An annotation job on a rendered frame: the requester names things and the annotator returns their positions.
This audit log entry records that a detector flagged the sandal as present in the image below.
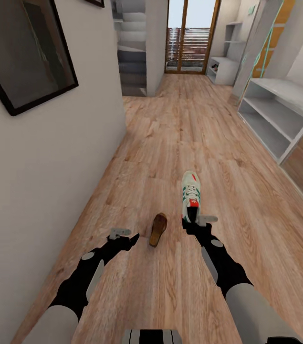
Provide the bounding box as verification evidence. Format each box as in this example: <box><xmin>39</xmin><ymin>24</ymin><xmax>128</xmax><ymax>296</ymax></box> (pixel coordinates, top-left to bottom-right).
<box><xmin>149</xmin><ymin>213</ymin><xmax>167</xmax><ymax>248</ymax></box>

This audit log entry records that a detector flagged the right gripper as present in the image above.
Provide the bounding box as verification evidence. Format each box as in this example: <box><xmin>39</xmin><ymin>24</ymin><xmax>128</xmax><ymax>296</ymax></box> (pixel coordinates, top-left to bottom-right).
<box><xmin>182</xmin><ymin>218</ymin><xmax>212</xmax><ymax>239</ymax></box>

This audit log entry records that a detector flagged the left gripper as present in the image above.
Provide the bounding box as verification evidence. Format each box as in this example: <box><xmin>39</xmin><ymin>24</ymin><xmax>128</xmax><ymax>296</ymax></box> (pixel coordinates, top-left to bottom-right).
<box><xmin>106</xmin><ymin>234</ymin><xmax>140</xmax><ymax>256</ymax></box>

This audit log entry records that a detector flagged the robot trunk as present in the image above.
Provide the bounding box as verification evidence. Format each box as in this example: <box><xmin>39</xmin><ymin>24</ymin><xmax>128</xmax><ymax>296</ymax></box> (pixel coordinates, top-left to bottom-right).
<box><xmin>120</xmin><ymin>329</ymin><xmax>183</xmax><ymax>344</ymax></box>

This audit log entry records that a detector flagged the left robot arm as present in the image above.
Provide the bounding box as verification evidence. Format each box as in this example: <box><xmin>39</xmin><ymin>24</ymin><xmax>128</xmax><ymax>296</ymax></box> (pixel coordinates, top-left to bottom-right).
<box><xmin>21</xmin><ymin>227</ymin><xmax>140</xmax><ymax>344</ymax></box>

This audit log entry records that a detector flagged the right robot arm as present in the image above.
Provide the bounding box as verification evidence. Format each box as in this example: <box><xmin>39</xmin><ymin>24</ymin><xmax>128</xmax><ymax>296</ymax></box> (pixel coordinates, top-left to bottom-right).
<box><xmin>182</xmin><ymin>215</ymin><xmax>303</xmax><ymax>344</ymax></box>

